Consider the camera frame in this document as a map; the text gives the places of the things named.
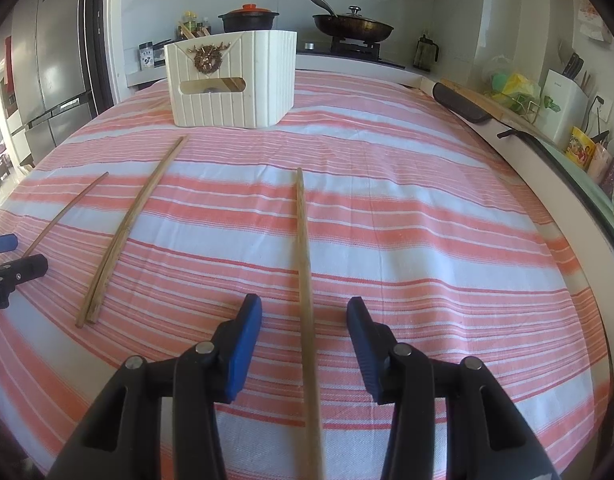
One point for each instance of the black spice rack with jars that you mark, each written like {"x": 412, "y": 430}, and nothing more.
{"x": 159, "y": 52}

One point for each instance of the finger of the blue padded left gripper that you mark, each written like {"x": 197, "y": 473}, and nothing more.
{"x": 8, "y": 243}

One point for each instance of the yellow snack packet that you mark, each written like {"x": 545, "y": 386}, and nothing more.
{"x": 580, "y": 149}

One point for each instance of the grey double door refrigerator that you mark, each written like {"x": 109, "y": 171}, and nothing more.
{"x": 52, "y": 88}

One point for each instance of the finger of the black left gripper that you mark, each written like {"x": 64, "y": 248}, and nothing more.
{"x": 22, "y": 270}

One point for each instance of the brown chopstick pair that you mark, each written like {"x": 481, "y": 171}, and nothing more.
{"x": 97, "y": 289}

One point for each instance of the wooden cutting board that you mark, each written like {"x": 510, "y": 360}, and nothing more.
{"x": 498, "y": 111}

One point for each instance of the white patterned spice jar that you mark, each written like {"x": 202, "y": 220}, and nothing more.
{"x": 146, "y": 55}

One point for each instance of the white knife block holder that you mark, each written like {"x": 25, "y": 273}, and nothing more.
{"x": 562, "y": 104}

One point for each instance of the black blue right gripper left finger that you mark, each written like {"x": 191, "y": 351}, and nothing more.
{"x": 120, "y": 435}

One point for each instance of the black pot with orange lid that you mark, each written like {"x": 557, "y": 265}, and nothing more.
{"x": 248, "y": 17}

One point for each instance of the light wooden chopstick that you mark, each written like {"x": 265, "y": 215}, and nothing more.
{"x": 309, "y": 361}

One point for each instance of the wok with glass lid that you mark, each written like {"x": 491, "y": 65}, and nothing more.
{"x": 350, "y": 26}

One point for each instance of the pink white striped tablecloth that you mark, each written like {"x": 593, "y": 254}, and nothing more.
{"x": 407, "y": 209}

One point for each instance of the cream ribbed storage box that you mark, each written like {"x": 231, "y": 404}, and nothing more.
{"x": 237, "y": 79}

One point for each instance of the thin brown single chopstick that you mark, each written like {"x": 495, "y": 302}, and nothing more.
{"x": 67, "y": 208}

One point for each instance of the dark glass kettle jar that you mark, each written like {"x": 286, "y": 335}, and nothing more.
{"x": 425, "y": 54}

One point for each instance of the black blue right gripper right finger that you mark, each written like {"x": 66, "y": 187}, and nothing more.
{"x": 487, "y": 437}

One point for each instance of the black gas cooktop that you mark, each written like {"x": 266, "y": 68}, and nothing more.
{"x": 358, "y": 51}

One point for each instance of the oil bottles cluster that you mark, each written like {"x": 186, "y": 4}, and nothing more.
{"x": 191, "y": 27}

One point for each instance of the wire basket with sponges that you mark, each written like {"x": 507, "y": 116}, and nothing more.
{"x": 511, "y": 89}

